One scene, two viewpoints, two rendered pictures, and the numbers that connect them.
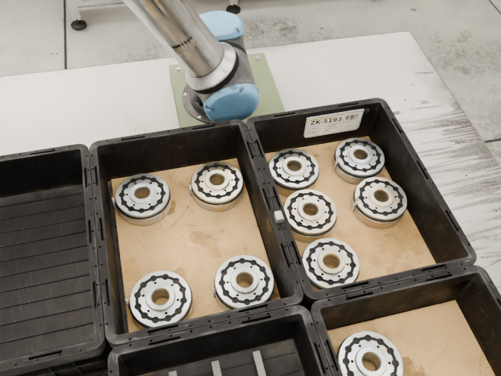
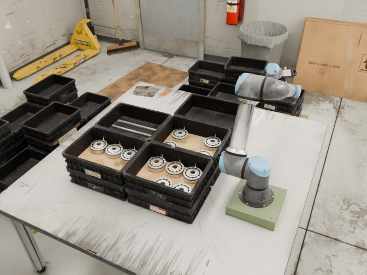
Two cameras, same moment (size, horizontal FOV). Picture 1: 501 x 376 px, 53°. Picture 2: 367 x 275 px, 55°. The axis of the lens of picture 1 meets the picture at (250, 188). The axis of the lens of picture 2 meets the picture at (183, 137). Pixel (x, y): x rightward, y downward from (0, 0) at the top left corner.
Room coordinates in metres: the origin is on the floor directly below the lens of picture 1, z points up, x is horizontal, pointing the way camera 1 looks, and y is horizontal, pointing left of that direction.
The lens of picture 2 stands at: (1.58, -1.13, 2.16)
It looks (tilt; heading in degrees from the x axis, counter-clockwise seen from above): 37 degrees down; 133
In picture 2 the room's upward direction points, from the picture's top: 2 degrees counter-clockwise
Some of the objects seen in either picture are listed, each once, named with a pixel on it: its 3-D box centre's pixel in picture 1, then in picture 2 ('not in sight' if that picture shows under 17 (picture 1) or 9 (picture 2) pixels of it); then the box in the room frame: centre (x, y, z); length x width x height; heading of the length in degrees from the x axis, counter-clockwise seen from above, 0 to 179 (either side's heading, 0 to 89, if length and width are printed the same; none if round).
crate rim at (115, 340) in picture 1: (186, 217); (191, 136); (0.47, 0.11, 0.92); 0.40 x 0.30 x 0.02; 17
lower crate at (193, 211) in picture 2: not in sight; (170, 188); (0.56, -0.18, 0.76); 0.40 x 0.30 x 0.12; 17
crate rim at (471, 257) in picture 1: (350, 186); (168, 167); (0.56, -0.18, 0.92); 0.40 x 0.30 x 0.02; 17
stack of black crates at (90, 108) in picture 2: not in sight; (88, 119); (-0.98, 0.27, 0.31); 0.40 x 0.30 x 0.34; 106
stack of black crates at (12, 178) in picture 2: not in sight; (25, 177); (-0.75, -0.50, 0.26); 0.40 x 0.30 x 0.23; 106
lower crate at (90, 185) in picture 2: not in sight; (110, 169); (0.18, -0.30, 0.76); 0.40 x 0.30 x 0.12; 17
